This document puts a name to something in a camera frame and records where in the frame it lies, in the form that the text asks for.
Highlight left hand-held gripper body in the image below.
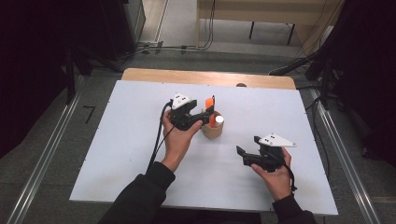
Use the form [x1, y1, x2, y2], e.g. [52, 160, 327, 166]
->
[169, 92, 204, 132]

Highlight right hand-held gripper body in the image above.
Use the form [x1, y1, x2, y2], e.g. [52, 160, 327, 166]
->
[258, 133, 298, 173]

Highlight orange highlighter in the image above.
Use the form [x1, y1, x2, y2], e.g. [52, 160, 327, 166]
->
[205, 96, 218, 129]

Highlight tan bear pen holder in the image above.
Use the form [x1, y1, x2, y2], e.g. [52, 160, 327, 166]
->
[200, 109, 225, 140]

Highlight person's left hand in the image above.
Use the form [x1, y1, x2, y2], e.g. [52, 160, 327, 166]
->
[161, 109, 204, 174]

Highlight person's right hand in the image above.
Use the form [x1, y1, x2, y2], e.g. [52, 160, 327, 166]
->
[249, 147, 294, 202]

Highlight wooden table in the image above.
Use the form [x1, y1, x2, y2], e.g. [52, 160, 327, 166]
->
[120, 67, 297, 91]

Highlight black power strip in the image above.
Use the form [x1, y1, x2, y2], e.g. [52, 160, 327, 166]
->
[267, 55, 316, 77]

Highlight beige desk with black legs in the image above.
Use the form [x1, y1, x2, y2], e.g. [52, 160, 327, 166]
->
[194, 0, 346, 58]

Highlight grey cabinet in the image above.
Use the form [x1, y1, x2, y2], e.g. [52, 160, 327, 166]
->
[120, 0, 147, 45]

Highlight black curtain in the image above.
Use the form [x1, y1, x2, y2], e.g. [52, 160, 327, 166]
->
[0, 0, 127, 161]
[305, 0, 396, 168]

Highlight right hand-held gripper cable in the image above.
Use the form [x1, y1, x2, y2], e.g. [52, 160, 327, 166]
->
[270, 150, 299, 192]

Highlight hand-held gripper cable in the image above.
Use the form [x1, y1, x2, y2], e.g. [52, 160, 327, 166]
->
[145, 99, 175, 175]
[270, 150, 299, 192]

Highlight left hand-held gripper cable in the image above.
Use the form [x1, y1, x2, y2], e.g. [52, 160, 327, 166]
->
[145, 99, 175, 175]

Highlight grey floor cables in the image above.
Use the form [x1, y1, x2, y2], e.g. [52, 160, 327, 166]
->
[117, 43, 204, 63]

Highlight metal floor rail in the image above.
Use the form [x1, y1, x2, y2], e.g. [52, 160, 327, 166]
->
[308, 88, 383, 224]
[5, 74, 86, 224]

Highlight black hanging cable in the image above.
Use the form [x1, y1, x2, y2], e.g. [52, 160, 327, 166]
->
[198, 0, 217, 51]

